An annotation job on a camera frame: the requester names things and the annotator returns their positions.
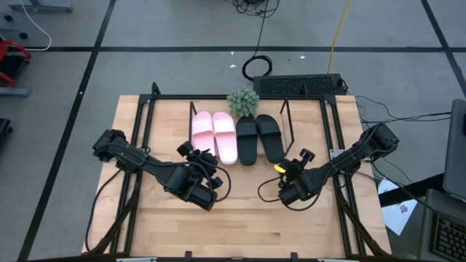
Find wooden shelf with metal frame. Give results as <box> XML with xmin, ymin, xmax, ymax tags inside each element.
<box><xmin>187</xmin><ymin>98</ymin><xmax>296</xmax><ymax>161</ymax></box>

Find black keyboard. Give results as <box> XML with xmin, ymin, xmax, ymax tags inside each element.
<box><xmin>429</xmin><ymin>213</ymin><xmax>466</xmax><ymax>262</ymax></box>

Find black beam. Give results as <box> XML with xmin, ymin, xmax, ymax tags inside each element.
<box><xmin>378</xmin><ymin>172</ymin><xmax>446</xmax><ymax>208</ymax></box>

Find yellow cable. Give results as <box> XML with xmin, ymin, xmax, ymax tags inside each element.
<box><xmin>326</xmin><ymin>0</ymin><xmax>351</xmax><ymax>74</ymax></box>

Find coiled black cable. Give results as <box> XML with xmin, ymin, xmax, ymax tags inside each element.
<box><xmin>241</xmin><ymin>16</ymin><xmax>274</xmax><ymax>82</ymax></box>

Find green succulent plant in pot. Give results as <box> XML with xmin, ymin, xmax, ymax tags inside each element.
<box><xmin>226</xmin><ymin>87</ymin><xmax>261</xmax><ymax>118</ymax></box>

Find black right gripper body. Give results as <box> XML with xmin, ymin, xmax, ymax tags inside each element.
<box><xmin>279</xmin><ymin>148</ymin><xmax>317</xmax><ymax>192</ymax></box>

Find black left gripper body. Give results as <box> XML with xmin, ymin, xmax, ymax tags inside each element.
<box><xmin>176</xmin><ymin>140</ymin><xmax>224</xmax><ymax>191</ymax></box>

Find grey desk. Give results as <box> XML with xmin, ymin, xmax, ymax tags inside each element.
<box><xmin>416</xmin><ymin>188</ymin><xmax>466</xmax><ymax>262</ymax></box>

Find grey monitor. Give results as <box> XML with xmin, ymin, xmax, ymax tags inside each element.
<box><xmin>442</xmin><ymin>98</ymin><xmax>466</xmax><ymax>203</ymax></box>

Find white paper sheet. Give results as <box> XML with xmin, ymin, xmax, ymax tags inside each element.
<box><xmin>377</xmin><ymin>179</ymin><xmax>419</xmax><ymax>237</ymax></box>

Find pink slide sandal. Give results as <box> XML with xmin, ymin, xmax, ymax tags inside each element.
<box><xmin>212</xmin><ymin>111</ymin><xmax>239</xmax><ymax>166</ymax></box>
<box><xmin>191</xmin><ymin>111</ymin><xmax>216</xmax><ymax>158</ymax></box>

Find thin black floor cables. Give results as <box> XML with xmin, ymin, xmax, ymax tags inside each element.
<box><xmin>355</xmin><ymin>95</ymin><xmax>452</xmax><ymax>124</ymax></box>

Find red and black cart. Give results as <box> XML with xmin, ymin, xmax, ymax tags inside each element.
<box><xmin>0</xmin><ymin>36</ymin><xmax>33</xmax><ymax>88</ymax></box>

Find black slide sandal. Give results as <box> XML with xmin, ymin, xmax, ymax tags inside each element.
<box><xmin>255</xmin><ymin>114</ymin><xmax>286</xmax><ymax>165</ymax></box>
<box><xmin>235</xmin><ymin>115</ymin><xmax>260</xmax><ymax>167</ymax></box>

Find grey metal desk foot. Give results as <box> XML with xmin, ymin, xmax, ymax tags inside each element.
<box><xmin>0</xmin><ymin>87</ymin><xmax>30</xmax><ymax>98</ymax></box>
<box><xmin>7</xmin><ymin>0</ymin><xmax>73</xmax><ymax>14</ymax></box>

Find black chair base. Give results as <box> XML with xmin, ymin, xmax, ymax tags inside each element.
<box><xmin>0</xmin><ymin>118</ymin><xmax>14</xmax><ymax>146</ymax></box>

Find black metal rig frame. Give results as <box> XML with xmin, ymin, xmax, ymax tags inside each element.
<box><xmin>82</xmin><ymin>82</ymin><xmax>393</xmax><ymax>260</ymax></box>

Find white cable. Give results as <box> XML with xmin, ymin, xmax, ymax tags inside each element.
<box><xmin>20</xmin><ymin>0</ymin><xmax>52</xmax><ymax>52</ymax></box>

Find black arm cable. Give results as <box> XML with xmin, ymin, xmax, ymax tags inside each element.
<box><xmin>84</xmin><ymin>169</ymin><xmax>123</xmax><ymax>255</ymax></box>

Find tangled black cable bundle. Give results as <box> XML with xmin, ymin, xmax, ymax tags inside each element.
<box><xmin>231</xmin><ymin>0</ymin><xmax>281</xmax><ymax>19</ymax></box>

